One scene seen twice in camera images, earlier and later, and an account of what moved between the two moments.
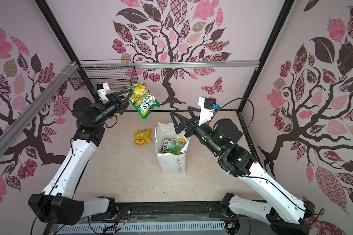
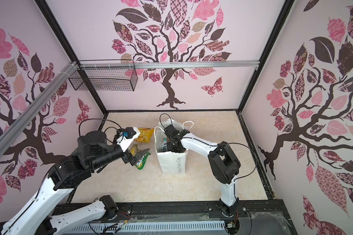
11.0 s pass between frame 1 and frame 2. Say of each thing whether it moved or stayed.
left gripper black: moved
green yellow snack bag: moved
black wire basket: stayed
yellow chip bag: stayed
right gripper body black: moved
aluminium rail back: stayed
